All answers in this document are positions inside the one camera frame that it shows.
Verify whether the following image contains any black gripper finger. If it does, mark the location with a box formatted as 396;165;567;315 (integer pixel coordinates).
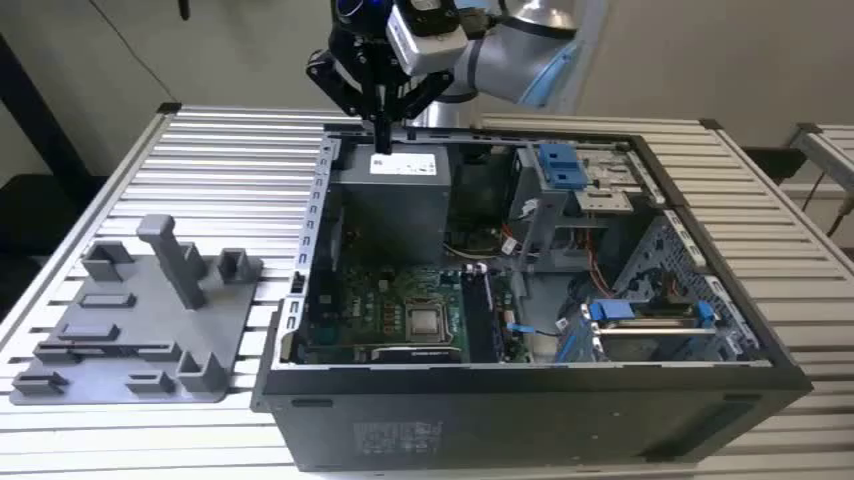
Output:
383;71;457;155
304;47;387;153

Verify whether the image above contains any dark RAM stick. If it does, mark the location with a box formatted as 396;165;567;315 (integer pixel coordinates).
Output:
38;342;174;352

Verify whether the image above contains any blue drive carrier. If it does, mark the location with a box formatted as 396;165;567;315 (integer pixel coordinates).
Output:
537;143;587;191

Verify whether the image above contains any grey power supply unit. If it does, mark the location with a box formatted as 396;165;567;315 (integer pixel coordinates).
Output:
330;144;455;266

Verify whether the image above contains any grey metal drive cage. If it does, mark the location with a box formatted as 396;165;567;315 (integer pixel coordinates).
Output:
506;139;662;271

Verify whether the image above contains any green motherboard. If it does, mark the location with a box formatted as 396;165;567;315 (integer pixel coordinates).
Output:
296;262;535;365

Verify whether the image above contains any silver CPU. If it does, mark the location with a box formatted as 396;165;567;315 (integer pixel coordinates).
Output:
407;307;447;346

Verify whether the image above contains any hard disk in blue carrier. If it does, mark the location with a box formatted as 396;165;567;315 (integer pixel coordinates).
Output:
579;297;719;364

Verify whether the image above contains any black equipment stand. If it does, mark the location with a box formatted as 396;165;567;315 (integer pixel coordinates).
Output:
0;32;112;266

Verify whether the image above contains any black graphics card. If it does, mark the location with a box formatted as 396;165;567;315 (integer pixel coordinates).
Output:
352;344;466;365

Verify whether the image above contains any black box behind table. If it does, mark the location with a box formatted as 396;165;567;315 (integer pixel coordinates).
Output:
739;147;806;189

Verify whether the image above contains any grey parts rack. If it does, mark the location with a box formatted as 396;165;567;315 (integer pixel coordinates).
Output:
9;213;267;406

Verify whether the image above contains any black PC case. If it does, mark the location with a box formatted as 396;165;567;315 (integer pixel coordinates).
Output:
250;122;815;474

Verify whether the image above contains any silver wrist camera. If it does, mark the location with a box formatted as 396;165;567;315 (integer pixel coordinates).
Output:
384;2;470;77

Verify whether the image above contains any power supply wire bundle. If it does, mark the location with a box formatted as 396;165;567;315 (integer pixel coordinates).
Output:
440;224;529;261

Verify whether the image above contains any grey metal frame table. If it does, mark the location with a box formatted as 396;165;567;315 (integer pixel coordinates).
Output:
777;122;854;201

